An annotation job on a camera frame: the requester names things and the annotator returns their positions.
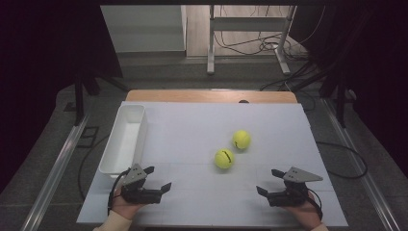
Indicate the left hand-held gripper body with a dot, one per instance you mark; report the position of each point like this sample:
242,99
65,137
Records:
141,195

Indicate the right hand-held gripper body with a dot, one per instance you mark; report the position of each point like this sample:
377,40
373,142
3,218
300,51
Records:
288,197

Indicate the white plastic bin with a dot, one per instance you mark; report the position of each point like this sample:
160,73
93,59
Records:
125,144

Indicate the yellow tennis ball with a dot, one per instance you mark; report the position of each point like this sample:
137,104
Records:
224,158
241,139

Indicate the person's left hand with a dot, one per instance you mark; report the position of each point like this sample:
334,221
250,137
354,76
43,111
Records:
123,208

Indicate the person's right hand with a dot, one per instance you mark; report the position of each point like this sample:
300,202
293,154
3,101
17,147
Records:
306,215

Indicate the white board sheet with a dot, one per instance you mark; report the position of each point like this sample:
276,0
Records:
198,134

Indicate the dark round table grommet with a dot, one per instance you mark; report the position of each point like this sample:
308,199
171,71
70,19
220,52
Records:
243,101

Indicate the wooden table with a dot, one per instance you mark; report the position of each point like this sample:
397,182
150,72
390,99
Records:
208,96

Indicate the black tripod stand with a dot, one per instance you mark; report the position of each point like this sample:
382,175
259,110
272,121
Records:
79,96
340,96

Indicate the white cabinet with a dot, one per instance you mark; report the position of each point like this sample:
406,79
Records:
144,29

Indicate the black curtain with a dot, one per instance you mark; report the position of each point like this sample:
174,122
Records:
48,48
378,64

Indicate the aluminium rail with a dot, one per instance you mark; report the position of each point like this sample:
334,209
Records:
362,179
54,176

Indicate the white metal stand frame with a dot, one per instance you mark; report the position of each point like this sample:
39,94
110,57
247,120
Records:
247,24

